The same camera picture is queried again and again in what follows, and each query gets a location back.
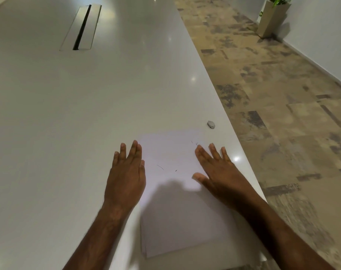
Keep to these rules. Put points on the person's left hand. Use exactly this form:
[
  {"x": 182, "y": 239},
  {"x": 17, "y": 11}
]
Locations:
[{"x": 124, "y": 182}]

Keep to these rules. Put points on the person's right hand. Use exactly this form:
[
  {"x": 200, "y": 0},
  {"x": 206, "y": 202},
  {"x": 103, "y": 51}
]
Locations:
[{"x": 225, "y": 179}]

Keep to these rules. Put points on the person's left thumb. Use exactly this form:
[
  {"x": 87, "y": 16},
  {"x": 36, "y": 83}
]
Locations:
[{"x": 142, "y": 169}]

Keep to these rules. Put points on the person's right middle finger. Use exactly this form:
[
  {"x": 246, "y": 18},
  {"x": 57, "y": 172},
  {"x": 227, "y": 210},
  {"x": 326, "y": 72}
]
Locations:
[{"x": 215, "y": 152}]

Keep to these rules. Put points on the person's left little finger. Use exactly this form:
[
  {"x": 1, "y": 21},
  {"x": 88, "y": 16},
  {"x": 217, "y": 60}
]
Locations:
[{"x": 115, "y": 159}]

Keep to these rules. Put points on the person's left middle finger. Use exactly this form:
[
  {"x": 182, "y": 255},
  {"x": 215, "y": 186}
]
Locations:
[{"x": 133, "y": 151}]

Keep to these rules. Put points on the person's right thumb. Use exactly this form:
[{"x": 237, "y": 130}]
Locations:
[{"x": 200, "y": 177}]

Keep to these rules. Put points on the person's right forearm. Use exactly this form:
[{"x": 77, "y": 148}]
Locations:
[{"x": 280, "y": 239}]

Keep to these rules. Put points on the person's left forearm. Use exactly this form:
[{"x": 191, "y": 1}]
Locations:
[{"x": 100, "y": 236}]

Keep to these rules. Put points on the small grey eraser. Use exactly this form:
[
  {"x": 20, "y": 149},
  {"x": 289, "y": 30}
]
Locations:
[{"x": 211, "y": 124}]

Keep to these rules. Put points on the stack of white paper sheets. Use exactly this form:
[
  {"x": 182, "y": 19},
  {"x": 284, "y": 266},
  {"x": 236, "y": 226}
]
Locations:
[{"x": 173, "y": 216}]

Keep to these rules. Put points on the beige square planter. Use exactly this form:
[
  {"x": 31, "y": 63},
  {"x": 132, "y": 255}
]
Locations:
[{"x": 271, "y": 19}]

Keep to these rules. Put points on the green potted plant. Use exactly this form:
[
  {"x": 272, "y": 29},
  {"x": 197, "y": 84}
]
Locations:
[{"x": 280, "y": 0}]

